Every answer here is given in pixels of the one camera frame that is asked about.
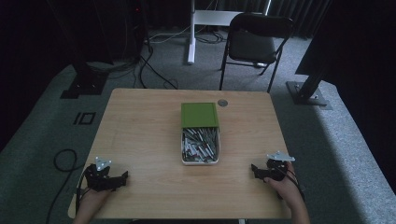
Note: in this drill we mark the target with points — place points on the green box lid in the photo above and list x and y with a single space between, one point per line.
199 114

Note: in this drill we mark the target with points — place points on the person's right hand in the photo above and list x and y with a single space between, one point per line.
285 186

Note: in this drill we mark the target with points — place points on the white desk frame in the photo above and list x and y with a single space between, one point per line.
192 37

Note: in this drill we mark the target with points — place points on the black metal stand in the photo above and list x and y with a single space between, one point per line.
311 84

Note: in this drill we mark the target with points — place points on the black folding chair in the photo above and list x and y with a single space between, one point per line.
253 43

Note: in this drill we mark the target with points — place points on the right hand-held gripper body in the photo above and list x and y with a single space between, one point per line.
277 169

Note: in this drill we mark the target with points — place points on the black stand with flat base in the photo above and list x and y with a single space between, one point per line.
85 82

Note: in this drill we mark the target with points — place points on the grey round table grommet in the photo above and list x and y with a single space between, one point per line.
222 103

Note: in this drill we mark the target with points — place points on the white plastic box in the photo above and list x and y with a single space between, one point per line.
200 163

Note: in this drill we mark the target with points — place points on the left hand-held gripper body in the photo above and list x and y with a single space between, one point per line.
99 179

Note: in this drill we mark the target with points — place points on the person's left hand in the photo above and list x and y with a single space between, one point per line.
95 199

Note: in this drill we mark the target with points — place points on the pile of metal pieces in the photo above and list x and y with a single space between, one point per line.
200 144

